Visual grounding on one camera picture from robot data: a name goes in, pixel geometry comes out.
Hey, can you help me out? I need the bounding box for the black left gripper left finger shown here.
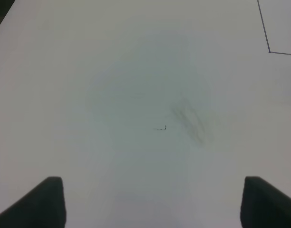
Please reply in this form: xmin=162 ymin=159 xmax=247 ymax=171
xmin=0 ymin=177 xmax=66 ymax=228

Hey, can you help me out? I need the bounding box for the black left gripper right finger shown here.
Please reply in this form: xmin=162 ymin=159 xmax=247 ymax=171
xmin=240 ymin=176 xmax=291 ymax=228

